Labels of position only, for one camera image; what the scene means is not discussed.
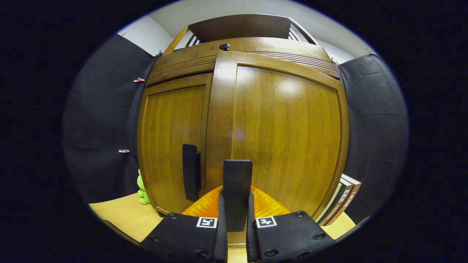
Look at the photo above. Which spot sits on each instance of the wooden double-door shoe cabinet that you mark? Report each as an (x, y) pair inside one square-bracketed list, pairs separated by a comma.
[(241, 27)]

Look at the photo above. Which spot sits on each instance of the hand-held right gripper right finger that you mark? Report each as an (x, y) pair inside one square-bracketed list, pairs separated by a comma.
[(251, 241)]

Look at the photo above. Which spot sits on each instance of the round black drawer knob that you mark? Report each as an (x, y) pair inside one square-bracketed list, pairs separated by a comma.
[(224, 46)]

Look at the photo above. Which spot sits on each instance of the dark grey book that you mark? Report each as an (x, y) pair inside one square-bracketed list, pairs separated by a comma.
[(340, 201)]

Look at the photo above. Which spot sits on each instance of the brown book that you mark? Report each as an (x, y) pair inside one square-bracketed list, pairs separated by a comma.
[(350, 197)]

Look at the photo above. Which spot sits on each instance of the wooden shoe cabinet door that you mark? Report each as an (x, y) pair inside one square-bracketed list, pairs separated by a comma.
[(172, 138), (289, 138)]

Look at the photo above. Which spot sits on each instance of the green frog toy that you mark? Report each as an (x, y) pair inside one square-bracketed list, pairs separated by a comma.
[(142, 191)]

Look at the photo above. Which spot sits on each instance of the copper clip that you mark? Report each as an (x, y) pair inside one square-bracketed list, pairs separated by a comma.
[(139, 80)]

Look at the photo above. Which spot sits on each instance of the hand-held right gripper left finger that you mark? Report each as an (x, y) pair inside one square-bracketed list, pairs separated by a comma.
[(222, 241)]

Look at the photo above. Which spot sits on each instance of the green and white book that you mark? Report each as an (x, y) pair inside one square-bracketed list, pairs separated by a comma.
[(331, 204)]

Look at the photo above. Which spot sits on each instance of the wooden cabinet drawer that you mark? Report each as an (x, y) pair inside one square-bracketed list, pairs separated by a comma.
[(190, 54)]

